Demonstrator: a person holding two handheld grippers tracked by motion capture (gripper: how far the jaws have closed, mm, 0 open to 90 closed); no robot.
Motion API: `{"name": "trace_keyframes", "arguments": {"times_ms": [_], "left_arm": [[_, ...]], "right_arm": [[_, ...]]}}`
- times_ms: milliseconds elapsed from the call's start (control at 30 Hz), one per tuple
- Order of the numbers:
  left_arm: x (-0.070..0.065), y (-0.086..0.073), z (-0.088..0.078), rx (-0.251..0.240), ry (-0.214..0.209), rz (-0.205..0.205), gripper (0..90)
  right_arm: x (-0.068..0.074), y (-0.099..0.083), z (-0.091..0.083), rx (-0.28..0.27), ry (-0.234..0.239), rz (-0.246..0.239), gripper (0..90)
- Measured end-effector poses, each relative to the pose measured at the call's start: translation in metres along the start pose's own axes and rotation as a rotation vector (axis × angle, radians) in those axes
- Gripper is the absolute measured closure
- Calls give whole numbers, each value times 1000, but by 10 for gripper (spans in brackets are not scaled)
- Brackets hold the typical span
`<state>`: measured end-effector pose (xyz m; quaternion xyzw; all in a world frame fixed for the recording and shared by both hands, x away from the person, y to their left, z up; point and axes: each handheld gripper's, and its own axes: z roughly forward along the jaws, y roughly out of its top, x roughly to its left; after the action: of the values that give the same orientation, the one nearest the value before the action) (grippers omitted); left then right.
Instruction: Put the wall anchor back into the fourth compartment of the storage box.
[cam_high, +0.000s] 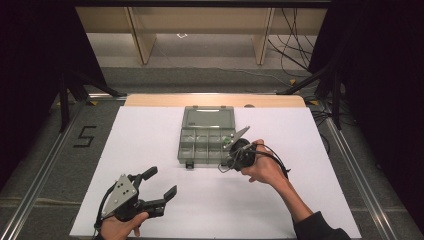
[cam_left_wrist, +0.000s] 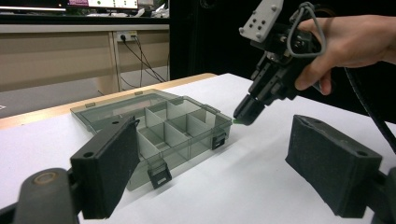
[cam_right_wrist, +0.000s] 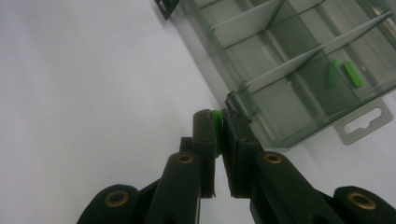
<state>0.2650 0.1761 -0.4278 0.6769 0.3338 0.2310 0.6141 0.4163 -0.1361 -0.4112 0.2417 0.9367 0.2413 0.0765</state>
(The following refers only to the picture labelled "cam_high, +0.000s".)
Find black metal stand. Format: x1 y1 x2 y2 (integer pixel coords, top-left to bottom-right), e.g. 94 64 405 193
58 66 128 134
276 64 344 131

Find person's left hand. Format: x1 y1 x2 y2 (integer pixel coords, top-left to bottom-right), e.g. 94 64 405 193
99 211 150 240

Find black floor cables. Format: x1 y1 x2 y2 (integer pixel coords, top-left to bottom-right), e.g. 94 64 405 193
268 8 316 73

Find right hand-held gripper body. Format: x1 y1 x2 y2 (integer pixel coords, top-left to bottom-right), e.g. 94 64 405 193
222 125 258 172

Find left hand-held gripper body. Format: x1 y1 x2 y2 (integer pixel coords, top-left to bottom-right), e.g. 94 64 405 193
100 173 166 222

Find clear grey compartment box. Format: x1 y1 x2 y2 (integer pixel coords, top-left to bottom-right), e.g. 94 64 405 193
177 105 243 169

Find black curtain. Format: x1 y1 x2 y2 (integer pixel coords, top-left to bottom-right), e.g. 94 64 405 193
308 0 424 231
0 0 108 188

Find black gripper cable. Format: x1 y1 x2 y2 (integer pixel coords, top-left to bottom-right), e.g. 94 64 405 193
93 184 116 239
218 143 292 179

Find white table sheet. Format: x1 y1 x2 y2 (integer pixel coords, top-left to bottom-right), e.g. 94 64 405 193
69 105 363 240

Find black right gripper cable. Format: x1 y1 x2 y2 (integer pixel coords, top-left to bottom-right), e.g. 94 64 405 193
218 143 292 179

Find aluminium floor rail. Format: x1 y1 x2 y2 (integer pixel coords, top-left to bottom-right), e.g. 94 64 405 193
324 116 399 240
0 99 88 240

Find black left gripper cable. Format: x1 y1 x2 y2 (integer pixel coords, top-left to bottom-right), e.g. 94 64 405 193
93 184 116 239

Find light wooden shelf unit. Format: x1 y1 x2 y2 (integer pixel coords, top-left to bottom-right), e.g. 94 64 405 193
75 6 328 66

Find person's right hand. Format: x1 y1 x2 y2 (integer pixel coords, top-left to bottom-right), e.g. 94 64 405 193
240 139 290 191

